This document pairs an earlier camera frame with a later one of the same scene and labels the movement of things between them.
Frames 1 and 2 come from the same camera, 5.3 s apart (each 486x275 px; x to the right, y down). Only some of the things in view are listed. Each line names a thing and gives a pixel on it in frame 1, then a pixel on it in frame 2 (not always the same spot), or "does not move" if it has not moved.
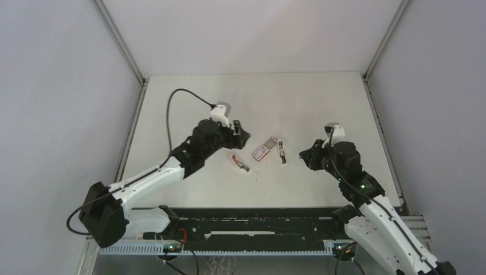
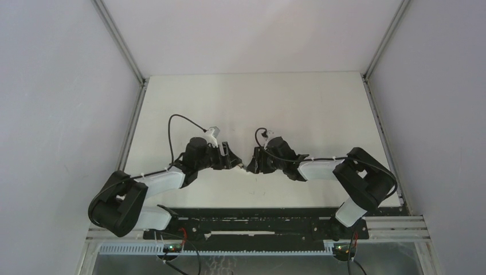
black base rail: x=211 y=224 does not move
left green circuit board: x=172 y=248 does not move
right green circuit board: x=338 y=248 does not move
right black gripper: x=310 y=156 -> x=258 y=165
